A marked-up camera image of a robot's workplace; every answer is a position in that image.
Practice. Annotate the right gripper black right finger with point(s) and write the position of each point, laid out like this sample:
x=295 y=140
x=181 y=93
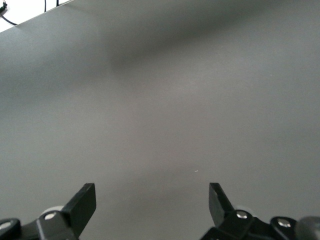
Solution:
x=222 y=212

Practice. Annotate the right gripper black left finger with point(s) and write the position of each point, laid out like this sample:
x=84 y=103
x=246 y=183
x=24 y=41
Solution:
x=77 y=210

